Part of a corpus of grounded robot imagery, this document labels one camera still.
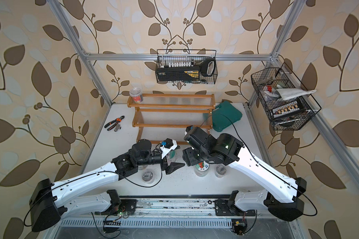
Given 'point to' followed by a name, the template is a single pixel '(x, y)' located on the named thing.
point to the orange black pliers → (117, 120)
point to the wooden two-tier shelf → (191, 110)
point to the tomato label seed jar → (201, 169)
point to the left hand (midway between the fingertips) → (181, 156)
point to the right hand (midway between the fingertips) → (189, 155)
